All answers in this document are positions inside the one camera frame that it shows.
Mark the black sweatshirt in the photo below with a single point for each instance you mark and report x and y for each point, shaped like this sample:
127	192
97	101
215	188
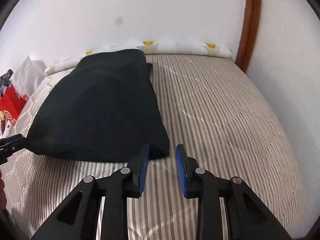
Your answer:
100	105

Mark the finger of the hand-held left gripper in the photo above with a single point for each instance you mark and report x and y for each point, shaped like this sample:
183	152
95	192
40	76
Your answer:
11	143

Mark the red paper bag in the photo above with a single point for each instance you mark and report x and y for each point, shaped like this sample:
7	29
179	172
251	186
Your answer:
12	102

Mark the white plastic bag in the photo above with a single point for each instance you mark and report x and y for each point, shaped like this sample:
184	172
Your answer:
27	75

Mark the striped bed mattress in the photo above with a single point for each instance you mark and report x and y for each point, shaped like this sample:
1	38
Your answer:
225	117

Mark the brown wooden door frame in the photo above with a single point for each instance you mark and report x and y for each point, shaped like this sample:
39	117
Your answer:
250	25

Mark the white rolled blanket yellow print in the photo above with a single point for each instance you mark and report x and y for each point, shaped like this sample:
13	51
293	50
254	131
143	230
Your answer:
187	47

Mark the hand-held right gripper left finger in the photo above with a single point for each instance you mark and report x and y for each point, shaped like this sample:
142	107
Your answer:
143	170

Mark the plaid cloth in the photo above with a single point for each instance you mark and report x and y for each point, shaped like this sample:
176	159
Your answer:
6	80

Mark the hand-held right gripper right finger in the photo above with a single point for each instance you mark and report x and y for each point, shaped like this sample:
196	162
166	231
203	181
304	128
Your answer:
182	172

